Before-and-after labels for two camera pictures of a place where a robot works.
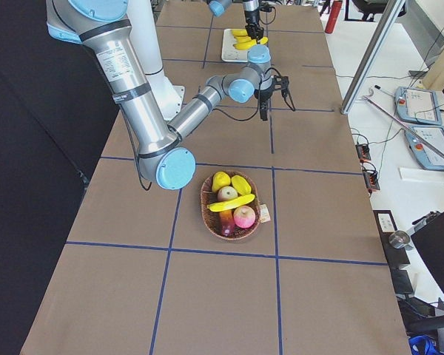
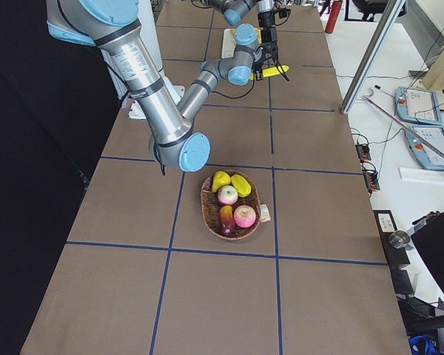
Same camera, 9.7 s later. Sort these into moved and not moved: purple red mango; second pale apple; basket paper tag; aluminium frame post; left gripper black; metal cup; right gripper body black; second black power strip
Moved: right gripper body black; left gripper black
Not moved: aluminium frame post; metal cup; second black power strip; purple red mango; second pale apple; basket paper tag
